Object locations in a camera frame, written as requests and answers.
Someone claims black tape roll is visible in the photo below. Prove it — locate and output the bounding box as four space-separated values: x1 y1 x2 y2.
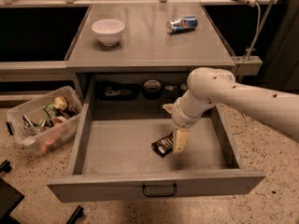
142 79 162 100

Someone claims black caster foot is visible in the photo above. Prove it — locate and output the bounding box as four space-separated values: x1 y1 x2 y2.
66 205 84 224

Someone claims black drawer handle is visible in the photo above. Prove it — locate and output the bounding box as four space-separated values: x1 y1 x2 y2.
142 184 177 198

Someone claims crushed blue soda can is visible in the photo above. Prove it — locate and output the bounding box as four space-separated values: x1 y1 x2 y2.
166 16 198 34

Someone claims crumpled white wrapper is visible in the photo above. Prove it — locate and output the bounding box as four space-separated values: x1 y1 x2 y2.
180 83 188 91

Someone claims grey counter cabinet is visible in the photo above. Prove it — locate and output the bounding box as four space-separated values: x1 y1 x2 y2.
66 1 235 99

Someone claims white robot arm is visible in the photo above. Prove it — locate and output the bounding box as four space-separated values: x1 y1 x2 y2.
163 67 299 142

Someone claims small white wrapper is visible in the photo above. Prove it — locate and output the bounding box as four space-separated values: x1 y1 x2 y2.
164 85 177 91

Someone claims white cable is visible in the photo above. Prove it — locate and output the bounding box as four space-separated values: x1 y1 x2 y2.
231 2 263 135

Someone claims clear plastic storage bin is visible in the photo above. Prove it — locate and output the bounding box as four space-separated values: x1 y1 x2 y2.
7 86 82 156

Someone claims black rxbar chocolate bar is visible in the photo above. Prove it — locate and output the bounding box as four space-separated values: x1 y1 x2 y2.
151 133 174 158

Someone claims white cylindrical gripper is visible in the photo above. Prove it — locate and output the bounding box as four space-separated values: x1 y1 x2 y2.
162 91 215 155

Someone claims grey open drawer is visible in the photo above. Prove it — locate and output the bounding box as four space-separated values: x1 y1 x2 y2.
46 75 266 203

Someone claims black tray under counter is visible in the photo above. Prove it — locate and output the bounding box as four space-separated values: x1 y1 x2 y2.
94 81 140 101

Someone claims white ceramic bowl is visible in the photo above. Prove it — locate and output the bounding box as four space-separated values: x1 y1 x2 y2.
92 19 125 46

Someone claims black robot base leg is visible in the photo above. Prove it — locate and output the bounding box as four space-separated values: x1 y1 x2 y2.
0 177 24 224

